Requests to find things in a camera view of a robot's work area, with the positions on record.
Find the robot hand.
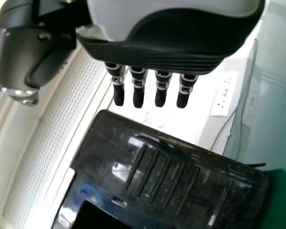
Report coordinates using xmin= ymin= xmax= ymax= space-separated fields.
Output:
xmin=0 ymin=0 xmax=266 ymax=109

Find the black oven with glass door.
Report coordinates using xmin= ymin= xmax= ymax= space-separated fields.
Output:
xmin=53 ymin=109 xmax=270 ymax=229

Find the white socket strip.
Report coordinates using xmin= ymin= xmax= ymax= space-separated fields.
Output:
xmin=209 ymin=75 xmax=237 ymax=117

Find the thin grey cable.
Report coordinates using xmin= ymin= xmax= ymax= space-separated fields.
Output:
xmin=209 ymin=38 xmax=258 ymax=151

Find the white perforated cable duct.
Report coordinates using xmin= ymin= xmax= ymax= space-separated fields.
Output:
xmin=0 ymin=49 xmax=115 ymax=229

